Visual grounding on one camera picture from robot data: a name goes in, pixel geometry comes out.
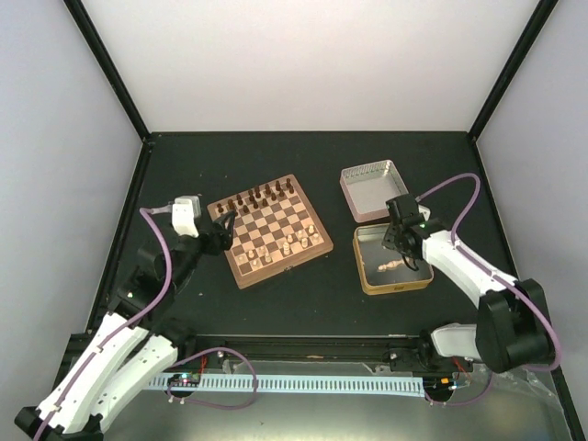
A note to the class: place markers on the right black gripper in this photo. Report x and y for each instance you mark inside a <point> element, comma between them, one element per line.
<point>388,242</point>

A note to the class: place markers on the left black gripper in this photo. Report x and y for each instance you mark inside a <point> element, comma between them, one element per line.
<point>224,238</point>

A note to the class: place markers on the light king piece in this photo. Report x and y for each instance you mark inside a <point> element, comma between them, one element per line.
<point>390,265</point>

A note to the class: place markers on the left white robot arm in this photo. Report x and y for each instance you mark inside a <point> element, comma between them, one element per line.
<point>136,339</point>

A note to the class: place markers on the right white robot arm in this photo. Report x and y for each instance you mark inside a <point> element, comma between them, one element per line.
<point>511,327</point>

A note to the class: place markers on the wooden chess board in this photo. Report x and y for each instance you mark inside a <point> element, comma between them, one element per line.
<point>269,227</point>

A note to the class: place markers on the left small circuit board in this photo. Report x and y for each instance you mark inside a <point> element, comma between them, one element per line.
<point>184,380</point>

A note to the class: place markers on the small circuit board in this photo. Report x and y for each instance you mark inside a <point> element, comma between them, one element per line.
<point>442,384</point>
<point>184,380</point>

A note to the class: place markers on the right small circuit board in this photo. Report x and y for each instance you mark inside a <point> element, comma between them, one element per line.
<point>442,384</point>

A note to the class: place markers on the gold metal tin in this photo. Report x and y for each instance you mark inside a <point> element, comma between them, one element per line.
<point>369,254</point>

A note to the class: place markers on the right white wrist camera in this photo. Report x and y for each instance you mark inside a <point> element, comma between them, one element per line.
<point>425,211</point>

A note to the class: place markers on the black mounting rail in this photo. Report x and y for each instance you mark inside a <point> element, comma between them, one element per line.
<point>427,352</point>

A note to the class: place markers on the light blue cable duct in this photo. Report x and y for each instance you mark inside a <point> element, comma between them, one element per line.
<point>305,384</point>

